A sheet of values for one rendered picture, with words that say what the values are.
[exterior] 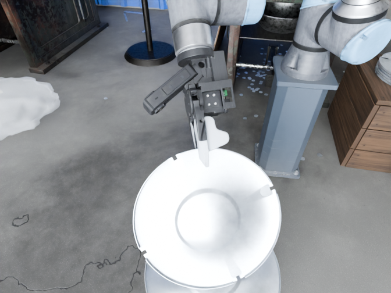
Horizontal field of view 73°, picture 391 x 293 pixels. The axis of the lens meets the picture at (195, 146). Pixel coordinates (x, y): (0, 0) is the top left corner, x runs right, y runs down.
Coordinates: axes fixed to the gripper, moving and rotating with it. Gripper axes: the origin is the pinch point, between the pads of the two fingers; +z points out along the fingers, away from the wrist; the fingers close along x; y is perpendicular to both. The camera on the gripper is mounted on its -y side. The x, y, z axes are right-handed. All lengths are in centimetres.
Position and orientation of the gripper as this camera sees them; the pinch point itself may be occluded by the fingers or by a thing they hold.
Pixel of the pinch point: (201, 160)
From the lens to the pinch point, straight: 50.2
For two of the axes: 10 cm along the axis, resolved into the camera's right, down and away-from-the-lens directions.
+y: 9.7, -1.6, 1.6
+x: -1.6, 0.3, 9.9
